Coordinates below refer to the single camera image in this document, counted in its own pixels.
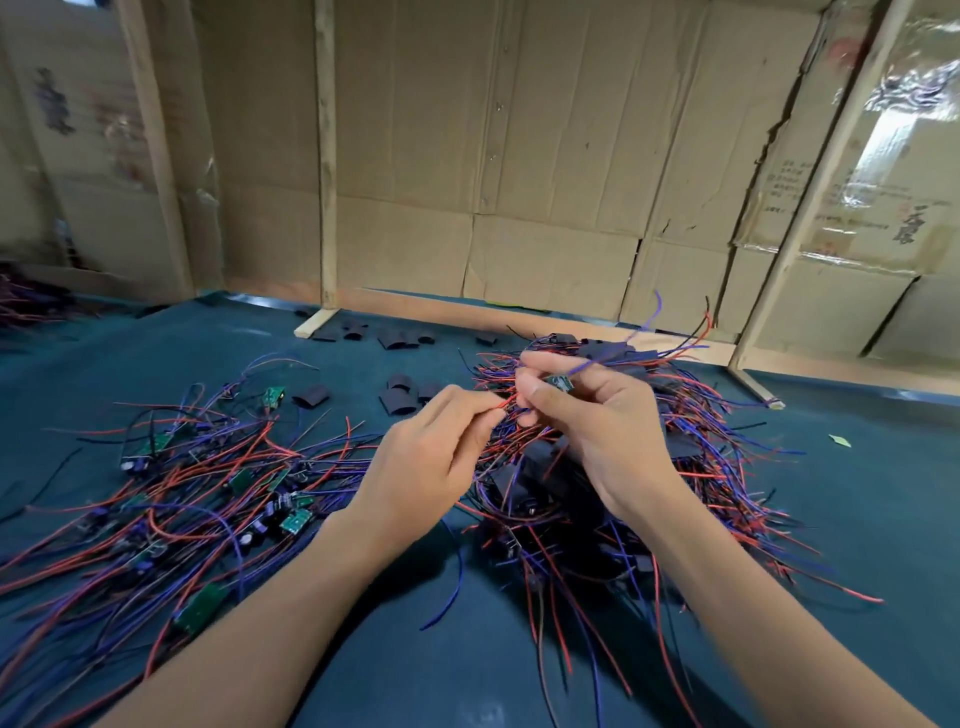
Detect person's right hand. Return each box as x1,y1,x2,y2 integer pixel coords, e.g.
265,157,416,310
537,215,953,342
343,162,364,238
513,349,692,527

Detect person's left hand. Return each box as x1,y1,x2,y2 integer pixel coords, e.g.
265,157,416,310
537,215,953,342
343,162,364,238
342,384,512,560

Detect pile of black sleeve pieces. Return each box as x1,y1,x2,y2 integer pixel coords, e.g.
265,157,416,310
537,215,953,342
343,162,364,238
292,315,482,419

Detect pile of sleeved wired boards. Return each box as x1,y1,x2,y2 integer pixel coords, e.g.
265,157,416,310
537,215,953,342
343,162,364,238
457,292,887,728

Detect pile of unsleeved wired boards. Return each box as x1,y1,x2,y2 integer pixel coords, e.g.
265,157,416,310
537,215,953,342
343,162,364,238
0,352,384,728

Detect wire pile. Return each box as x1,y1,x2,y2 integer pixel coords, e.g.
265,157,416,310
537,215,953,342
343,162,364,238
0,262,77,329

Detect person's left forearm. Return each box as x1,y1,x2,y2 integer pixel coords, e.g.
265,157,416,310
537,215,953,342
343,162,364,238
97,510,399,728

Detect person's right forearm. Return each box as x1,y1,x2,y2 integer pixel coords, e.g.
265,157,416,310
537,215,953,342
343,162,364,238
622,472,939,728

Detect wooden ledge board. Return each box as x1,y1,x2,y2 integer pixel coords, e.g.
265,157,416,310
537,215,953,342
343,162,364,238
222,270,960,399

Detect clear plastic sheet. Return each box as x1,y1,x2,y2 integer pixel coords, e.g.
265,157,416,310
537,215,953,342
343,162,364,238
825,15,960,272

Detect loose blue wire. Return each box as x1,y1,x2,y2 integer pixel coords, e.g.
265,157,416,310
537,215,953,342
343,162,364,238
420,547,467,632

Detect pale slanted wooden post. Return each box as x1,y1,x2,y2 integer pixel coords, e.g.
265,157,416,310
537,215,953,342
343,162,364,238
727,0,917,410

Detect thin wooden post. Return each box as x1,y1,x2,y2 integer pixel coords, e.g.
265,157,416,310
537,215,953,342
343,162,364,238
292,0,342,339

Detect wide wooden post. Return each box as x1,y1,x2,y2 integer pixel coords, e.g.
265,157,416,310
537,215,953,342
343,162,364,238
115,0,197,297

